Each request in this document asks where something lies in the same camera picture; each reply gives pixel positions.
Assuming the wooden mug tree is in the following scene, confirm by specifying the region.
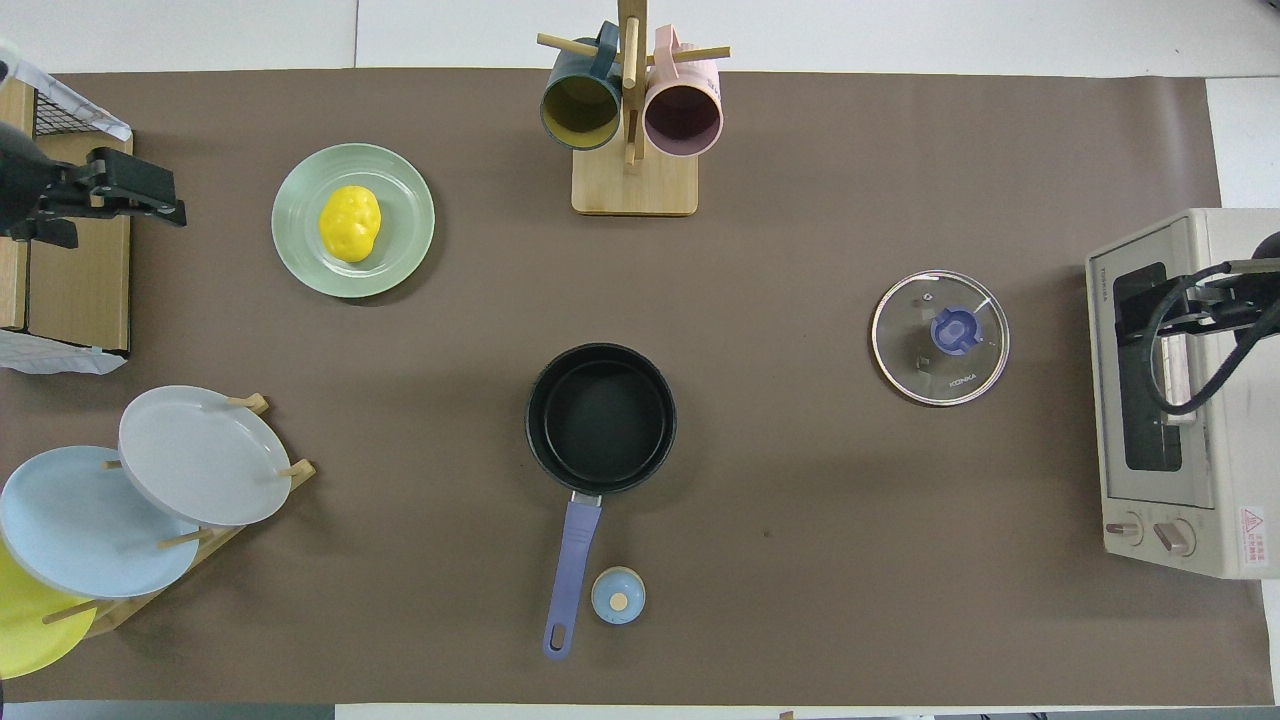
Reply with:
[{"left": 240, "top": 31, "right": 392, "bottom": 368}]
[{"left": 536, "top": 0, "right": 731, "bottom": 217}]

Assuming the green plate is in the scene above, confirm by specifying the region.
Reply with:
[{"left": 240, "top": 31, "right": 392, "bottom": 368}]
[{"left": 271, "top": 143, "right": 437, "bottom": 300}]

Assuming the light blue plate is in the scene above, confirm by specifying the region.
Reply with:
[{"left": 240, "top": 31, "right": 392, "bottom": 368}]
[{"left": 0, "top": 446, "right": 201, "bottom": 600}]

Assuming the glass lid blue knob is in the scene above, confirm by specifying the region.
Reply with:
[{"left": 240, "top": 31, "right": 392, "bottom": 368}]
[{"left": 870, "top": 270, "right": 1011, "bottom": 407}]

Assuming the dark wooden board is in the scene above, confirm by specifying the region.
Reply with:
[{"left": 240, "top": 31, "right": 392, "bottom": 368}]
[{"left": 25, "top": 130, "right": 133, "bottom": 353}]

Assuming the white crumpled plastic sheet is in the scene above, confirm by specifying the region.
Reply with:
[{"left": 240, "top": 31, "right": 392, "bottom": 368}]
[{"left": 0, "top": 330, "right": 129, "bottom": 376}]

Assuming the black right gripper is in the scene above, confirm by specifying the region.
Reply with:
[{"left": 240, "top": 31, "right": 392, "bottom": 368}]
[{"left": 1117, "top": 272, "right": 1276, "bottom": 346}]

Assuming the pink ribbed mug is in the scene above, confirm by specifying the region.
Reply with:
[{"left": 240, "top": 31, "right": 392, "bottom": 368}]
[{"left": 643, "top": 25, "right": 724, "bottom": 159}]

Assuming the dark blue pot purple handle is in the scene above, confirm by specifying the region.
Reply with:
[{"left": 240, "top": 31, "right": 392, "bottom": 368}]
[{"left": 526, "top": 343, "right": 678, "bottom": 661}]

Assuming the yellow plate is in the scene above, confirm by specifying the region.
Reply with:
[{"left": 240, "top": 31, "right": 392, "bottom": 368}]
[{"left": 0, "top": 540, "right": 99, "bottom": 681}]

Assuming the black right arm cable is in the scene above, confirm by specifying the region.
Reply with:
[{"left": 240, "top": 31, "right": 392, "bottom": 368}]
[{"left": 1143, "top": 258, "right": 1280, "bottom": 416}]

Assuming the brown table mat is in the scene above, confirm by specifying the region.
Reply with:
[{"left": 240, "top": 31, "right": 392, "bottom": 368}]
[{"left": 0, "top": 68, "right": 1279, "bottom": 706}]

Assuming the yellow lemon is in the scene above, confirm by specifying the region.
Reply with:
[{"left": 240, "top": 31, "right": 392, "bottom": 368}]
[{"left": 318, "top": 185, "right": 383, "bottom": 264}]

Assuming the dark teal mug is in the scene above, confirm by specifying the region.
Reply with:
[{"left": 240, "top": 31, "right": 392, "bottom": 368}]
[{"left": 540, "top": 22, "right": 623, "bottom": 151}]

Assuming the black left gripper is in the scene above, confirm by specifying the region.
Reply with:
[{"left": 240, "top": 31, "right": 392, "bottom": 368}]
[{"left": 10, "top": 150, "right": 188, "bottom": 249}]

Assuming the grey plate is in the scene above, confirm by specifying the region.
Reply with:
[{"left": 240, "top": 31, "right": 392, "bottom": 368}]
[{"left": 118, "top": 385, "right": 294, "bottom": 528}]

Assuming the beige toaster oven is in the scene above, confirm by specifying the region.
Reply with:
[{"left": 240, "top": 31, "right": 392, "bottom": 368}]
[{"left": 1085, "top": 207, "right": 1280, "bottom": 581}]

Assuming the wooden plate rack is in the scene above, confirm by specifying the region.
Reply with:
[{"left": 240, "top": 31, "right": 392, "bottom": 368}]
[{"left": 40, "top": 393, "right": 317, "bottom": 641}]

